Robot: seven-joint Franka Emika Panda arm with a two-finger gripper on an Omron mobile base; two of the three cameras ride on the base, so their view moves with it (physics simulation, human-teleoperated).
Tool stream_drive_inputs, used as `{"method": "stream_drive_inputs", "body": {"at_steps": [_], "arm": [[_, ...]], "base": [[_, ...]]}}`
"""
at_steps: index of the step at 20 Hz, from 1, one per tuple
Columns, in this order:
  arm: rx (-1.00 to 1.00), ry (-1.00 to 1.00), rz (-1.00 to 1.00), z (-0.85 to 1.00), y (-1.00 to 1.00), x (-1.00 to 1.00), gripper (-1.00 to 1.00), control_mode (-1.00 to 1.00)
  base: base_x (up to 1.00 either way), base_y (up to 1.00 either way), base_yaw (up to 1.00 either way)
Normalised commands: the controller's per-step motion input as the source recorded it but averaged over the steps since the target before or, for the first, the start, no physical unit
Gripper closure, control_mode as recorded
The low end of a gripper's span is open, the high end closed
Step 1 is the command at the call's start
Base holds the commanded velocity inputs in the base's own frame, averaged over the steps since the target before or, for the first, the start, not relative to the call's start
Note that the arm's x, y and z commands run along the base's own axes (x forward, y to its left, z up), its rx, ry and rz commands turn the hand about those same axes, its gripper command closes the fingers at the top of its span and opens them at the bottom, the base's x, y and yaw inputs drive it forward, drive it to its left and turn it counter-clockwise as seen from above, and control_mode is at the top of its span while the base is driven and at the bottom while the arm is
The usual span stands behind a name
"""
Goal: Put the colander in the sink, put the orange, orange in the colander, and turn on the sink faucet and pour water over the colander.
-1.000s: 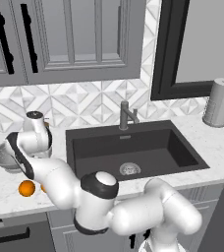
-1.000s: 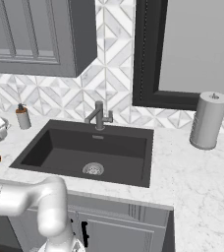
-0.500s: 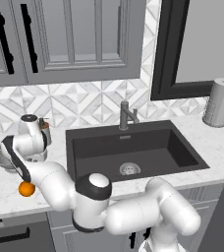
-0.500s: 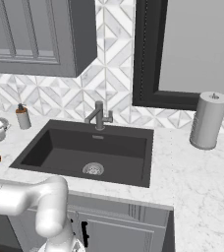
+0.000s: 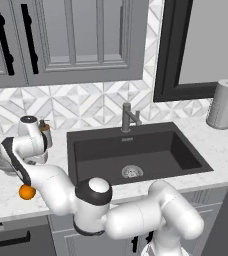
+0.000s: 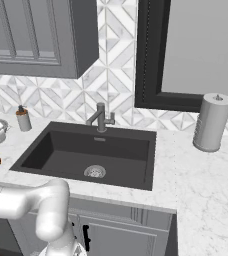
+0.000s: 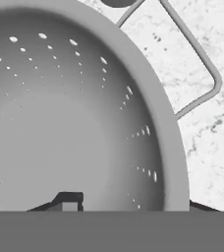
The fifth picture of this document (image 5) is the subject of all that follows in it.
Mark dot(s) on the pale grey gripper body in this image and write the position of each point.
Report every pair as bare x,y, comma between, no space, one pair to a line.
40,157

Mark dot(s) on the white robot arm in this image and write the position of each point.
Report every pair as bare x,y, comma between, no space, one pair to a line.
132,218

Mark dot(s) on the silver metal colander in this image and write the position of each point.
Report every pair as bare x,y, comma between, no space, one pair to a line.
1,160

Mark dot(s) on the dark grey sink faucet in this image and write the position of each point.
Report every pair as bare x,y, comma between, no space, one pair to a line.
126,116

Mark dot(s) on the dark grey sink basin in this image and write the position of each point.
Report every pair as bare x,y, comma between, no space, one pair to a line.
136,153

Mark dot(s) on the grey panel under sink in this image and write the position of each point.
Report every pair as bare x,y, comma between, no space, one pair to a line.
206,196

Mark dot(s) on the brown soap dispenser bottle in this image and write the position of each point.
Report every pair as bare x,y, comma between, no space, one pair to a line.
46,128

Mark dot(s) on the orange fruit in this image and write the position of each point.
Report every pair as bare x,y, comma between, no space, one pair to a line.
27,192

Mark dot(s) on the grey base cupboard door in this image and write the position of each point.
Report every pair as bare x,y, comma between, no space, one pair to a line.
64,240

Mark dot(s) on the dark grey dishwasher front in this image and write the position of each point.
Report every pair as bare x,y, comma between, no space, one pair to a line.
22,248

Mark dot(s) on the grey paper towel roll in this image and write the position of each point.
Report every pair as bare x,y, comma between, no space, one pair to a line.
223,103

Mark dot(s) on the dark grey cabinet side panel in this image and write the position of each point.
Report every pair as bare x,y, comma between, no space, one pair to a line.
226,223

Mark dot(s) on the wide grey wall cupboard door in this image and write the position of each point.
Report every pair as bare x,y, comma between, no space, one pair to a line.
86,33

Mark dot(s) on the black window frame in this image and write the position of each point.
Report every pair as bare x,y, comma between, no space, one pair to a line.
167,50

